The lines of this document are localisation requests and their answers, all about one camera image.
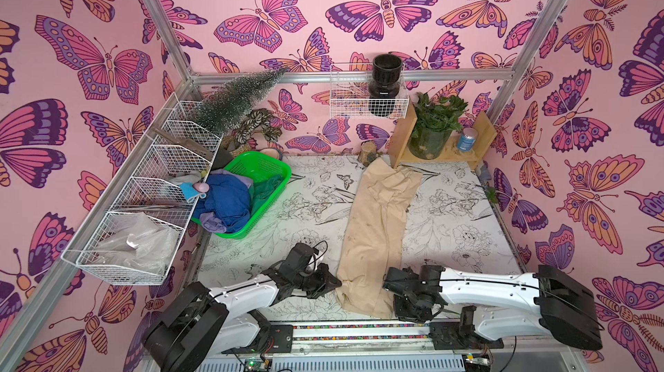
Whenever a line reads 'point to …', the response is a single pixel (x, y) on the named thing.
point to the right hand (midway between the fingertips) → (399, 324)
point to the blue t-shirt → (229, 198)
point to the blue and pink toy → (193, 190)
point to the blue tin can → (467, 139)
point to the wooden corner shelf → (399, 150)
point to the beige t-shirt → (369, 276)
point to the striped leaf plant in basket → (258, 118)
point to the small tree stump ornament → (367, 152)
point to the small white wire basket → (349, 99)
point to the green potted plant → (435, 121)
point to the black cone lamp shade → (223, 157)
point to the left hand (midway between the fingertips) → (345, 282)
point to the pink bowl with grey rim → (273, 152)
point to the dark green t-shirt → (260, 190)
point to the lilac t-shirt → (208, 219)
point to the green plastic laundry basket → (258, 165)
